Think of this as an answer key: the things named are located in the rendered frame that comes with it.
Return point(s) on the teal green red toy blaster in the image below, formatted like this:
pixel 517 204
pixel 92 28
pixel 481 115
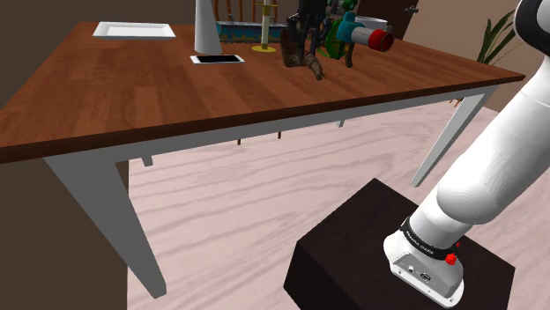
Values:
pixel 356 32

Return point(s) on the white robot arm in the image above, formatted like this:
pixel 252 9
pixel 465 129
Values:
pixel 485 171

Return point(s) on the white phone black screen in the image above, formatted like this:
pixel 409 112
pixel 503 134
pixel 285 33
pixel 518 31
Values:
pixel 217 59

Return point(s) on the dark robot stand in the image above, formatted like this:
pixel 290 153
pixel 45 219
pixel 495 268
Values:
pixel 343 257

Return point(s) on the brown wooden table grey legs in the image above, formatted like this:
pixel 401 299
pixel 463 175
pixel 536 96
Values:
pixel 129 94

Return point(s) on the brown figure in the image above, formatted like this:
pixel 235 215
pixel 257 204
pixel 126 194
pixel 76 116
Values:
pixel 294 53

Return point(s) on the green potted plant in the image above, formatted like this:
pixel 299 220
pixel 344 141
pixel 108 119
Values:
pixel 494 41

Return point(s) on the white cone vase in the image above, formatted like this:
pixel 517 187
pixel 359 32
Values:
pixel 206 34

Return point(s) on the white bowl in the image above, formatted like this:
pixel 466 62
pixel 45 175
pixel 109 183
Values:
pixel 373 21

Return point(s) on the blue patterned long box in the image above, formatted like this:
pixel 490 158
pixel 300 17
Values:
pixel 240 32

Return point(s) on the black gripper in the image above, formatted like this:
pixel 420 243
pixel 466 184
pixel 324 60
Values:
pixel 311 8

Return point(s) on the brown wooden slatted chair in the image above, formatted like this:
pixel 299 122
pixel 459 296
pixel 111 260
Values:
pixel 234 10

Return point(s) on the white square plate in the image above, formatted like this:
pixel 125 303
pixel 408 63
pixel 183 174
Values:
pixel 133 31

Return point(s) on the yellow base candle holder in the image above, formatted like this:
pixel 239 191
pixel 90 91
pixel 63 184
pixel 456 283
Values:
pixel 265 25

